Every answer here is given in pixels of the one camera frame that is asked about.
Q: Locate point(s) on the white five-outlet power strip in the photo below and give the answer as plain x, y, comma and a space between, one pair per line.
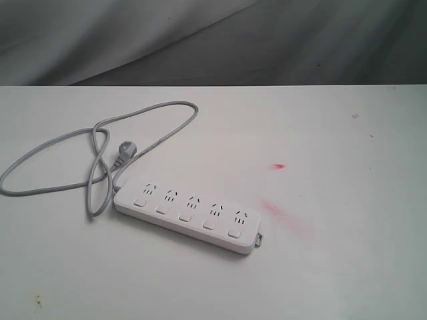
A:
207, 218

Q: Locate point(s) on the grey backdrop cloth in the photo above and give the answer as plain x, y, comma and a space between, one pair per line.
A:
205, 43

